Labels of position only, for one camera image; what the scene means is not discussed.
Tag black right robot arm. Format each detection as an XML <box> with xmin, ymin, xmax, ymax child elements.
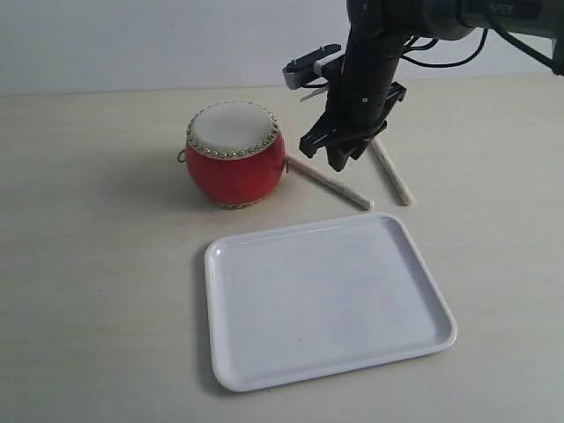
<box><xmin>283</xmin><ymin>1</ymin><xmax>563</xmax><ymax>171</ymax></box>

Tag wooden drumstick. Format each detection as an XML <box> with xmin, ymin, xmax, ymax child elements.
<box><xmin>371</xmin><ymin>137</ymin><xmax>414</xmax><ymax>206</ymax></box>
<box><xmin>285</xmin><ymin>154</ymin><xmax>375</xmax><ymax>212</ymax></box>

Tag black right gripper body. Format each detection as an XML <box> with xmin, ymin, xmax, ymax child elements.
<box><xmin>299</xmin><ymin>30</ymin><xmax>406</xmax><ymax>159</ymax></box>

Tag small red drum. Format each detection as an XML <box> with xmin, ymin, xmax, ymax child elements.
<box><xmin>177</xmin><ymin>101</ymin><xmax>286</xmax><ymax>207</ymax></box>

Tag white rectangular plastic tray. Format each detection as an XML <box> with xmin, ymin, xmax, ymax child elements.
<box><xmin>204</xmin><ymin>212</ymin><xmax>457</xmax><ymax>392</ymax></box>

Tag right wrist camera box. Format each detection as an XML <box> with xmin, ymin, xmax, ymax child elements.
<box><xmin>282</xmin><ymin>44</ymin><xmax>342</xmax><ymax>90</ymax></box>

